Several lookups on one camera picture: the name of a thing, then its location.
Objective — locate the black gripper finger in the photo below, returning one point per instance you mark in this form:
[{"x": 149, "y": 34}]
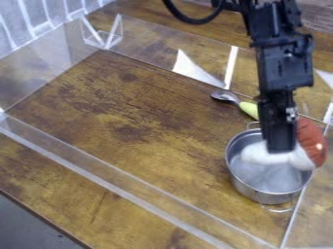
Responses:
[{"x": 279, "y": 117}]

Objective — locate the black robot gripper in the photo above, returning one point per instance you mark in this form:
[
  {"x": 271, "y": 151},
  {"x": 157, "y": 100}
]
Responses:
[{"x": 284, "y": 48}]

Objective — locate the red and white plush mushroom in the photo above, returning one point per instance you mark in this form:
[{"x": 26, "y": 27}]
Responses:
[{"x": 310, "y": 153}]

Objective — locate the silver metal pot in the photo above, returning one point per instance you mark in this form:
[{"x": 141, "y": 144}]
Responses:
[{"x": 272, "y": 185}]

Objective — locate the spoon with green handle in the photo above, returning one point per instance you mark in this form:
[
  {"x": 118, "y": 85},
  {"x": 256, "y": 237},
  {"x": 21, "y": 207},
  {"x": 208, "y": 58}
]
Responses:
[{"x": 248, "y": 107}]

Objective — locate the clear acrylic enclosure panel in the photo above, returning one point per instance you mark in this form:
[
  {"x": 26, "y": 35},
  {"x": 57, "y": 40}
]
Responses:
[{"x": 113, "y": 142}]

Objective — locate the clear acrylic corner bracket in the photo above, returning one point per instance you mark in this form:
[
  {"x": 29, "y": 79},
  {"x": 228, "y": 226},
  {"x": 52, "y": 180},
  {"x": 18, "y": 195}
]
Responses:
[{"x": 98, "y": 38}]

